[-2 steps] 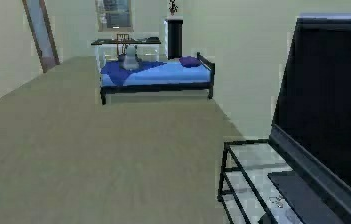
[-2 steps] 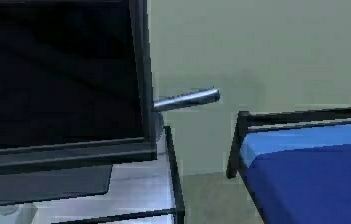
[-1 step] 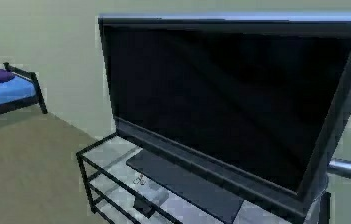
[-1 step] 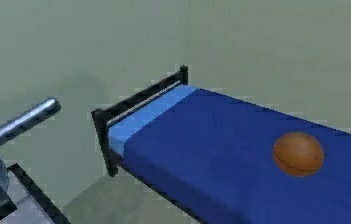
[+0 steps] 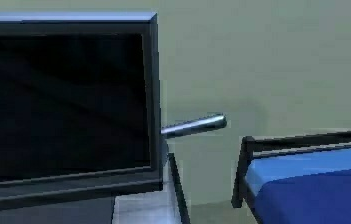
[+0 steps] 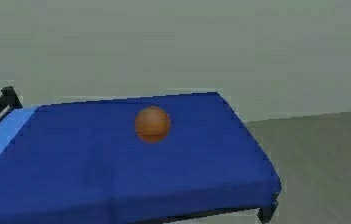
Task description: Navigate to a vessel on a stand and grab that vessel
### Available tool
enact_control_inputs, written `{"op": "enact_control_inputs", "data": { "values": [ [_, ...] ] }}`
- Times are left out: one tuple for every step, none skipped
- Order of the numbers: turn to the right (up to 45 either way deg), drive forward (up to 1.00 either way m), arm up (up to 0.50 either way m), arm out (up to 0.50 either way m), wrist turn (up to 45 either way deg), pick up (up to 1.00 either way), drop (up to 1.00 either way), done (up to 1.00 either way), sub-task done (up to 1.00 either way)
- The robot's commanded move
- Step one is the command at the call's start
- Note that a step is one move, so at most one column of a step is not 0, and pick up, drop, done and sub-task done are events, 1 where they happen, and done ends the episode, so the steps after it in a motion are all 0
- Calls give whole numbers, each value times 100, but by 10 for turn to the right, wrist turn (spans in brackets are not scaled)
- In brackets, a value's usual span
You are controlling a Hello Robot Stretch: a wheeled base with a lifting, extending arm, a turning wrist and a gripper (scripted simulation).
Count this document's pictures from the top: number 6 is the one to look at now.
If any orange basketball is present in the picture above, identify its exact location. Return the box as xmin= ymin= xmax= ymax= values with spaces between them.
xmin=134 ymin=105 xmax=172 ymax=144

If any blue bed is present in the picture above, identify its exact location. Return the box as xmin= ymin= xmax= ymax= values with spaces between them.
xmin=0 ymin=86 xmax=283 ymax=224

